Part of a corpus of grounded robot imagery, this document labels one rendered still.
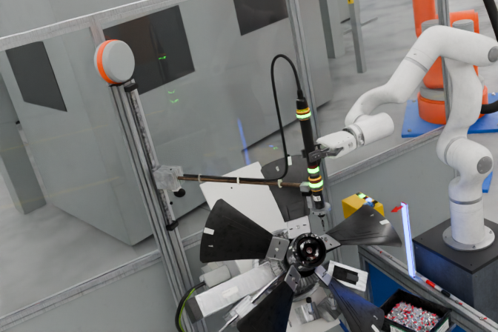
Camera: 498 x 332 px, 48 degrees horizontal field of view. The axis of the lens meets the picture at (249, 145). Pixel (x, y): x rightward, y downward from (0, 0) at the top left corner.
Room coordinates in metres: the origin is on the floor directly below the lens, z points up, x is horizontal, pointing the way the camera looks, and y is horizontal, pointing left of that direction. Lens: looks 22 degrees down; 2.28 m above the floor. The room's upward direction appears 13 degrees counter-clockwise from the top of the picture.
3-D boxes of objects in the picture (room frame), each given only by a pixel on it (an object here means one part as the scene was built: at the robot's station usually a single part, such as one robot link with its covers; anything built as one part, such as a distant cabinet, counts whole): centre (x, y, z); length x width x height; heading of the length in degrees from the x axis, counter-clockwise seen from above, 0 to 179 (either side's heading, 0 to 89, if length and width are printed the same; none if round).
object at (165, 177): (2.01, 0.34, 1.41); 0.10 x 0.07 x 0.08; 57
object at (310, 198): (1.67, -0.18, 1.36); 0.09 x 0.07 x 0.10; 57
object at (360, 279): (1.72, -0.22, 0.98); 0.20 x 0.16 x 0.20; 22
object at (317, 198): (1.67, -0.19, 1.52); 0.04 x 0.04 x 0.46
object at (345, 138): (1.71, -0.29, 1.52); 0.11 x 0.10 x 0.07; 112
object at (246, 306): (1.55, 0.13, 1.08); 0.07 x 0.04 x 0.06; 122
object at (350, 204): (2.08, -0.41, 1.02); 0.16 x 0.10 x 0.11; 22
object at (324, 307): (1.66, -0.16, 0.91); 0.12 x 0.08 x 0.12; 22
